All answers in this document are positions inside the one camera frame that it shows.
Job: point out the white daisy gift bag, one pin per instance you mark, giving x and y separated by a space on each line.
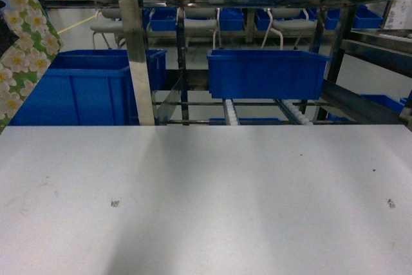
29 44

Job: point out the blue bin centre shelf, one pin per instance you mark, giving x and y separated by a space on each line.
266 74

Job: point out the blue bin shelf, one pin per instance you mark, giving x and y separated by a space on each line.
266 74
82 88

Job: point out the grey office chair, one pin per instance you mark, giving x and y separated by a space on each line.
204 19
108 20
287 19

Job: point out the blue bin left shelf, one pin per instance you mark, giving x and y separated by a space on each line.
82 88

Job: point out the steel rack upright post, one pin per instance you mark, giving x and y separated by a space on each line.
131 14

